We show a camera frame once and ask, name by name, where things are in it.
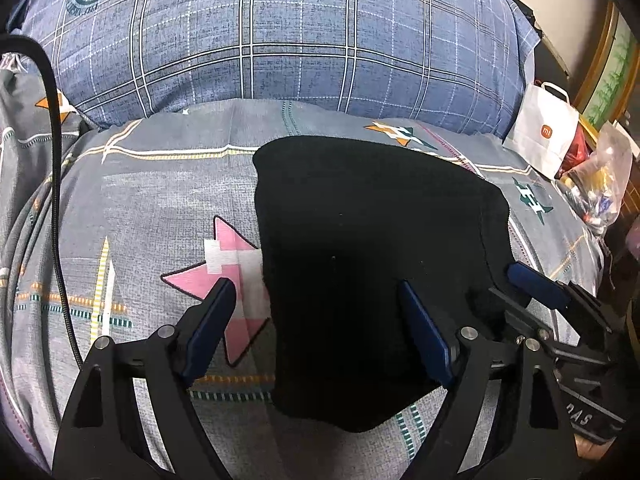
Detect grey patterned bed sheet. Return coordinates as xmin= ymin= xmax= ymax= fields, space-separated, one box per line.
xmin=10 ymin=99 xmax=608 ymax=480

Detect grey patterned quilt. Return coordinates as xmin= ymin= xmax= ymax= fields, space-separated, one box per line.
xmin=0 ymin=52 xmax=98 ymax=311

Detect blue plaid pillow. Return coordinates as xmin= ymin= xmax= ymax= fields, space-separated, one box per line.
xmin=7 ymin=0 xmax=542 ymax=137

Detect black braided cable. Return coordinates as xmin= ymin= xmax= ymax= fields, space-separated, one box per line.
xmin=0 ymin=35 xmax=85 ymax=370

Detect white paper bag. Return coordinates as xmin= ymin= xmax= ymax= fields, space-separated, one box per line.
xmin=502 ymin=81 xmax=581 ymax=181

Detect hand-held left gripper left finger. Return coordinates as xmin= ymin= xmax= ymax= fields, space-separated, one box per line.
xmin=52 ymin=277 xmax=237 ymax=480

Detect black pants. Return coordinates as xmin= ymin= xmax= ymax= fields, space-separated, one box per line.
xmin=251 ymin=136 xmax=512 ymax=434

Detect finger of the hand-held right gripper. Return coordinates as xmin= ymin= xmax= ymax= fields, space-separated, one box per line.
xmin=505 ymin=261 xmax=615 ymax=333
xmin=487 ymin=286 xmax=553 ymax=348

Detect gold framed picture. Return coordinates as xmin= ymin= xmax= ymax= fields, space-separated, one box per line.
xmin=571 ymin=1 xmax=640 ymax=132

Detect red plastic bag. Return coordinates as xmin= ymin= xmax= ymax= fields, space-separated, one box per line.
xmin=559 ymin=117 xmax=596 ymax=177

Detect clear plastic bag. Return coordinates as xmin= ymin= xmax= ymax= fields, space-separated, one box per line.
xmin=555 ymin=121 xmax=640 ymax=235

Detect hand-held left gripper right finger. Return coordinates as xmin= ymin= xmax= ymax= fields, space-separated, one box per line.
xmin=397 ymin=280 xmax=582 ymax=480

